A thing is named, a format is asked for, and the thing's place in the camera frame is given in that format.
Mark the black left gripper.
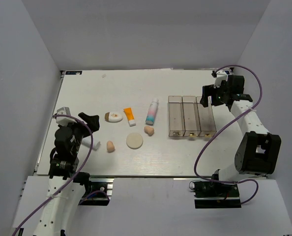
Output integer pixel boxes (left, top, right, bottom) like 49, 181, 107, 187
58, 112, 99, 155

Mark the white spray bottle clear cap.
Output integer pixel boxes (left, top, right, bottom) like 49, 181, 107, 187
82, 136, 101, 151

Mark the pink teal gradient spray bottle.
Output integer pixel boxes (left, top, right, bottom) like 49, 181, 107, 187
146, 98, 159, 125

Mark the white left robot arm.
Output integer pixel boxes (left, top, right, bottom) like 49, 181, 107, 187
33, 112, 100, 236

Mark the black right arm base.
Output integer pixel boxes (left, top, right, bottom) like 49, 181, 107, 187
189, 181, 241, 209

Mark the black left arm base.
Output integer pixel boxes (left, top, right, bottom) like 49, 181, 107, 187
73, 172, 114, 206

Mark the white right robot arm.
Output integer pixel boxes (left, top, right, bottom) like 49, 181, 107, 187
200, 75, 281, 196

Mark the beige makeup sponge left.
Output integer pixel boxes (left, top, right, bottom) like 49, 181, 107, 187
106, 141, 115, 153

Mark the beige makeup sponge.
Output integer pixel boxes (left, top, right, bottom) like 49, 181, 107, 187
106, 141, 115, 153
144, 126, 154, 136

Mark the beige makeup sponge right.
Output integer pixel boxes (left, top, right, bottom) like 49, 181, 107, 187
144, 126, 154, 136

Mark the white oval compact bottle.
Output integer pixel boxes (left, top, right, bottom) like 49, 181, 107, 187
104, 112, 123, 123

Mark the clear organizer bin right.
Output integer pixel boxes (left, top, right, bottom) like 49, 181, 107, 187
196, 96, 217, 138

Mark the clear organizer bin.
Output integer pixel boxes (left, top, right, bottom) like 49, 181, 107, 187
182, 96, 201, 139
196, 96, 217, 138
168, 96, 185, 137

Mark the clear organizer bin middle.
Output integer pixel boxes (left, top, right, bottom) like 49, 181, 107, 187
182, 96, 201, 139

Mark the orange cream tube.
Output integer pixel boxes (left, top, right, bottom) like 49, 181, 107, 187
123, 107, 136, 126

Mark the clear organizer bin left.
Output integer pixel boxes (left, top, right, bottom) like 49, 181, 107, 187
168, 96, 185, 137

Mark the round beige powder puff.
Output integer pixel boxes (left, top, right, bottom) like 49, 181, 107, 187
126, 133, 143, 149

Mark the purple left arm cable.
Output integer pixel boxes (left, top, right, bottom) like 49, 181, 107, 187
12, 114, 95, 236

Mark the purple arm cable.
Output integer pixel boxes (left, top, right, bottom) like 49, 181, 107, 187
194, 64, 263, 206
12, 114, 95, 236

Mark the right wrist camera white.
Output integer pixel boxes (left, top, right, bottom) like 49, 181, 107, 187
212, 70, 230, 88

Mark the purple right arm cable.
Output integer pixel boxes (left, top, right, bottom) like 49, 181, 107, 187
194, 64, 263, 206

